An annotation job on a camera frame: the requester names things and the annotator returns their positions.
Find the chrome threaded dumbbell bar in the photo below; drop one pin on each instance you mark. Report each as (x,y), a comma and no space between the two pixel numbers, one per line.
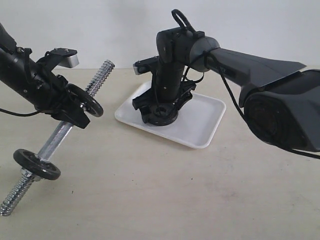
(54,141)

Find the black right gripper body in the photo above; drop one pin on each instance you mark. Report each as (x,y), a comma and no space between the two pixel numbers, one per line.
(166,82)

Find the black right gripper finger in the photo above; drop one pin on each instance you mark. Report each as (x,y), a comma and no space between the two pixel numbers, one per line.
(143,102)
(184,94)

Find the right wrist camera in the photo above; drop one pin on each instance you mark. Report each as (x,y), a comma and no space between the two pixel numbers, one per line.
(146,65)

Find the chrome star collar nut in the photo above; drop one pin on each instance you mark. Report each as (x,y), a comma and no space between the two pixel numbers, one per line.
(29,175)

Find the black weight plate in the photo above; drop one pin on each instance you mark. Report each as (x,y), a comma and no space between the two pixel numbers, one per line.
(33,163)
(86,101)
(159,115)

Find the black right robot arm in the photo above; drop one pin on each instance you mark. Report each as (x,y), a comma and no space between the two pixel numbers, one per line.
(279,100)

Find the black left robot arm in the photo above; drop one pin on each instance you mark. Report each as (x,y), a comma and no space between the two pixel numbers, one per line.
(10,55)

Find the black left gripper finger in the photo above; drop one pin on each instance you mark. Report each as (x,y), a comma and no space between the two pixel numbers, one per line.
(73,114)

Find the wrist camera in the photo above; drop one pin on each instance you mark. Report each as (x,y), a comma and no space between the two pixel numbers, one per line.
(146,65)
(63,57)

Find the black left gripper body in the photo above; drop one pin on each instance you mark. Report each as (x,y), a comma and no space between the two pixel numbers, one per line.
(46,91)

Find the white plastic tray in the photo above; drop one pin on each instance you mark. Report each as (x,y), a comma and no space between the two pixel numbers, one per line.
(194,127)

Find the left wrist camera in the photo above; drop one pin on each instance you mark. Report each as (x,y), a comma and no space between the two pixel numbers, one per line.
(63,57)

